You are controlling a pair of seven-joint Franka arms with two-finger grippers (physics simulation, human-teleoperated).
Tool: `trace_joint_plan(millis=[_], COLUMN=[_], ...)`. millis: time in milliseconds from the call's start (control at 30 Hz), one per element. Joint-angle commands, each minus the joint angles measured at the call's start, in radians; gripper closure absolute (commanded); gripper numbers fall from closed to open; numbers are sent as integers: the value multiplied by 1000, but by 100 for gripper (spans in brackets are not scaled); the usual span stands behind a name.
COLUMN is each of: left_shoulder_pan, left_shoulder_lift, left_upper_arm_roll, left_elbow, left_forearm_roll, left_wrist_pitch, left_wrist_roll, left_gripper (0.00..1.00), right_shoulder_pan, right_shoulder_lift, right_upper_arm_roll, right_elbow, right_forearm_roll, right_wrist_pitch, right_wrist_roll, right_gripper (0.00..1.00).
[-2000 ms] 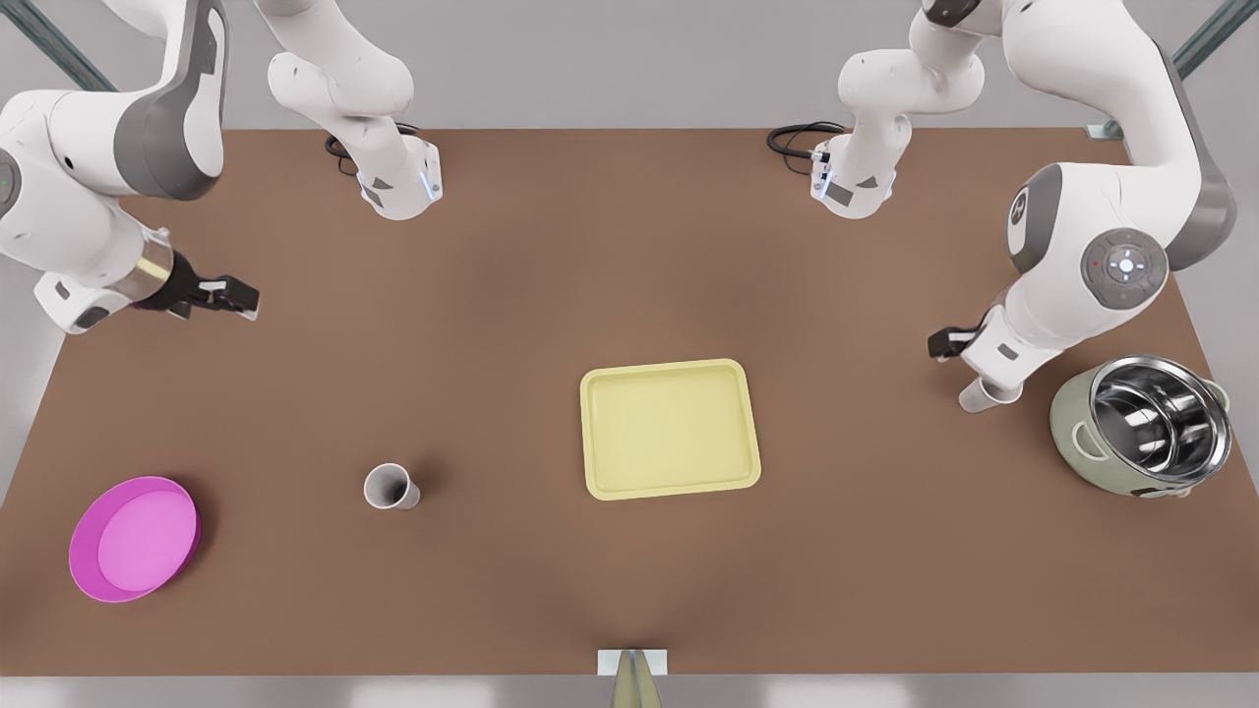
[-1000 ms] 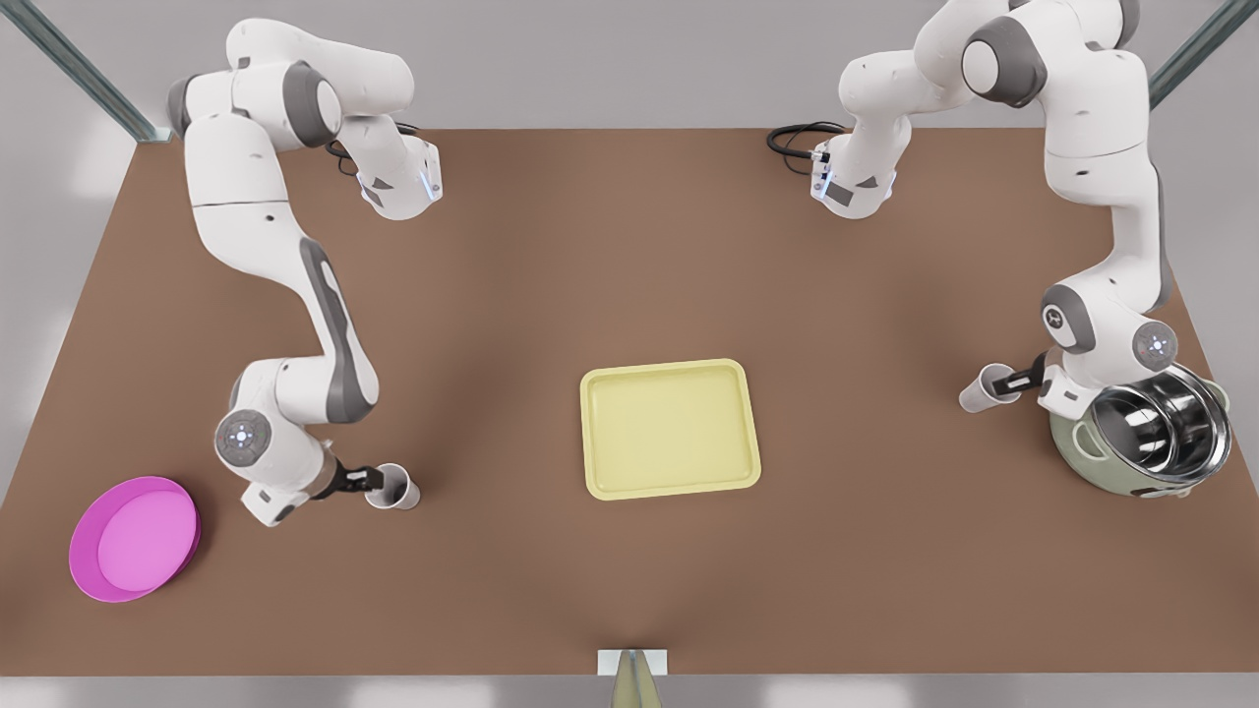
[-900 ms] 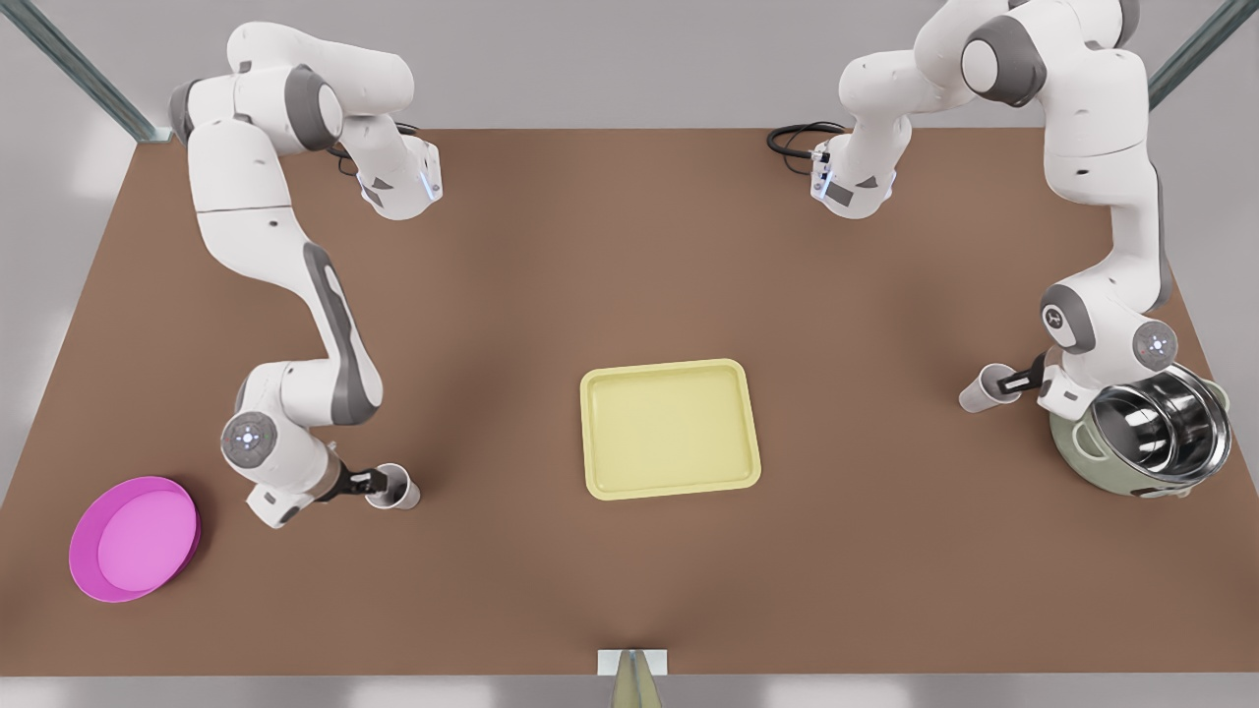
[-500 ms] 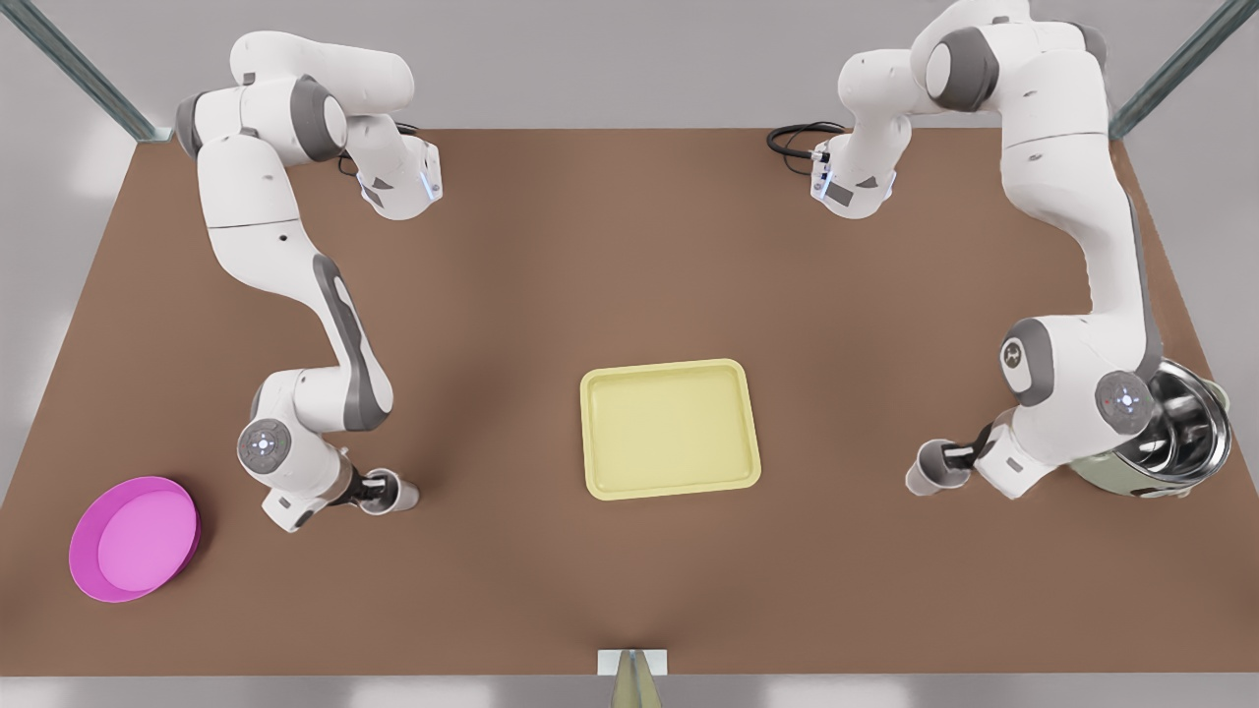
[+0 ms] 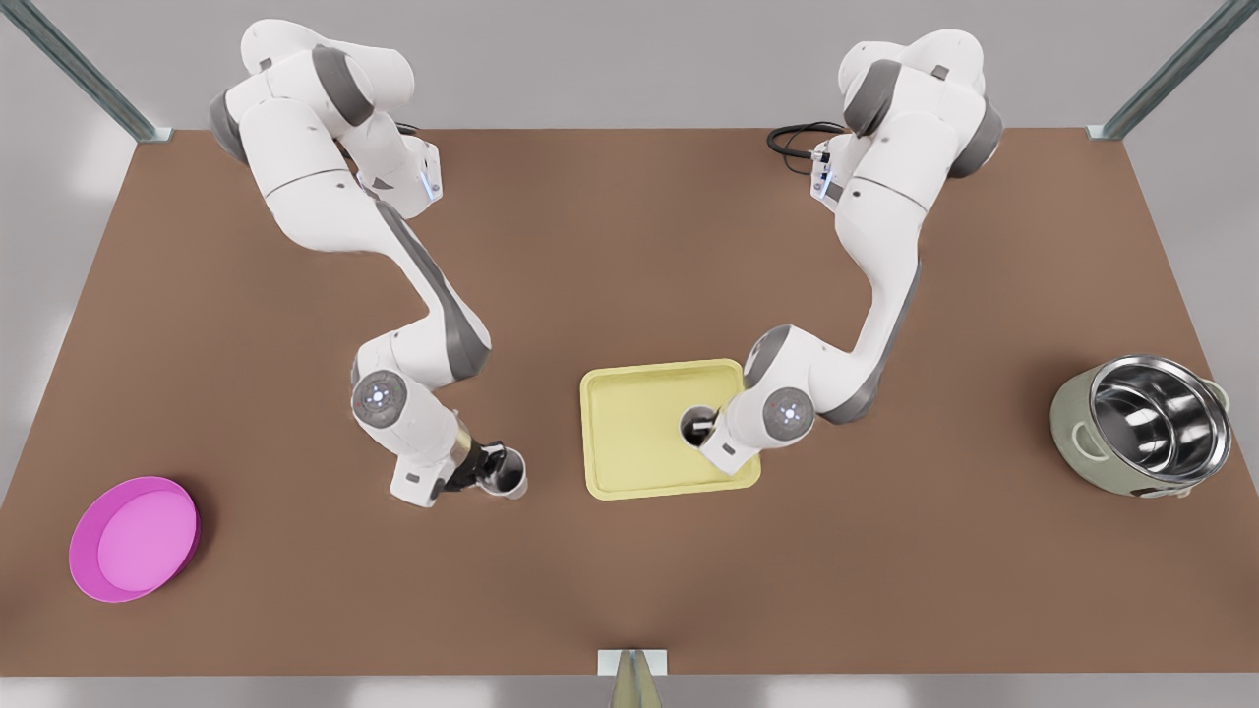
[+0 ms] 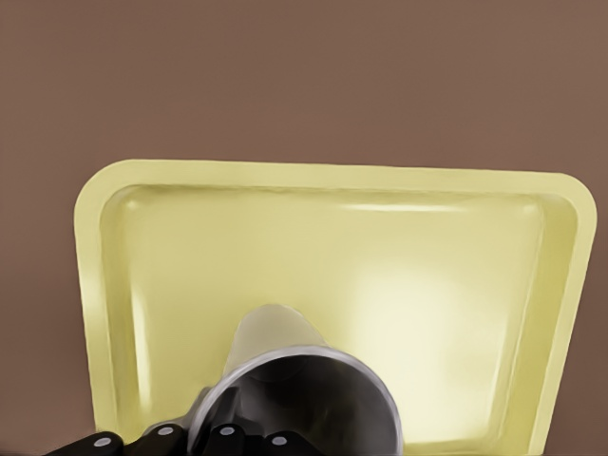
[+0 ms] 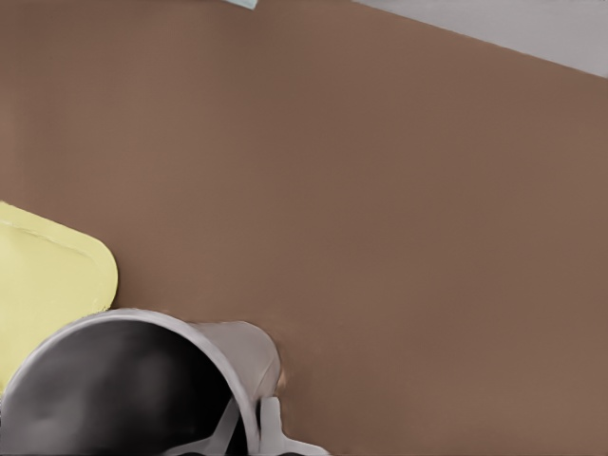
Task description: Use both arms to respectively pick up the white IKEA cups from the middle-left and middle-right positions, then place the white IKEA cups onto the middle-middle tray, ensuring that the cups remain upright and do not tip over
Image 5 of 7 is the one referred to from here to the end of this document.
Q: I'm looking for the white IKEA cup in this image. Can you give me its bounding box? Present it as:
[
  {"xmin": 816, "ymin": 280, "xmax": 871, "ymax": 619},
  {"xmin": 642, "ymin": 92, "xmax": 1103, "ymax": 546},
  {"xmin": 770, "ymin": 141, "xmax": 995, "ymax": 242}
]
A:
[
  {"xmin": 679, "ymin": 402, "xmax": 726, "ymax": 449},
  {"xmin": 476, "ymin": 444, "xmax": 530, "ymax": 502}
]

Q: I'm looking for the yellow square tray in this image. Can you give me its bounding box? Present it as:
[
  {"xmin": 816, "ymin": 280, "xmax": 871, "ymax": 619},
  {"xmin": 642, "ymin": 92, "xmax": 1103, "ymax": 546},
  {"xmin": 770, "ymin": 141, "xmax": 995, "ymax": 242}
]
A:
[{"xmin": 578, "ymin": 358, "xmax": 763, "ymax": 502}]

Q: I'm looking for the silver frame post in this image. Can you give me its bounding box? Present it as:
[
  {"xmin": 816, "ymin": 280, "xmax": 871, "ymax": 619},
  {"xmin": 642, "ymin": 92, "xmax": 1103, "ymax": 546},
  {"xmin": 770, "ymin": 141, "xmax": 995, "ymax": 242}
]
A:
[
  {"xmin": 1086, "ymin": 0, "xmax": 1259, "ymax": 143},
  {"xmin": 597, "ymin": 648, "xmax": 669, "ymax": 708},
  {"xmin": 0, "ymin": 0, "xmax": 174, "ymax": 145}
]

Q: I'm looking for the pink round bowl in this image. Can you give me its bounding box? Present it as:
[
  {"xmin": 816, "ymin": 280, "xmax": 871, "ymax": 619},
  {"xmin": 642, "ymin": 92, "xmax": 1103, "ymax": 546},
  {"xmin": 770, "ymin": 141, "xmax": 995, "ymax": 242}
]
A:
[{"xmin": 68, "ymin": 476, "xmax": 202, "ymax": 604}]

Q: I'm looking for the green pot with steel interior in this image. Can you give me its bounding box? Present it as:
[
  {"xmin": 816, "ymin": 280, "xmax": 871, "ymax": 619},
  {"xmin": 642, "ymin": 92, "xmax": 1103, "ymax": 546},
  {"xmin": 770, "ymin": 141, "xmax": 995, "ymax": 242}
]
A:
[{"xmin": 1049, "ymin": 354, "xmax": 1234, "ymax": 501}]

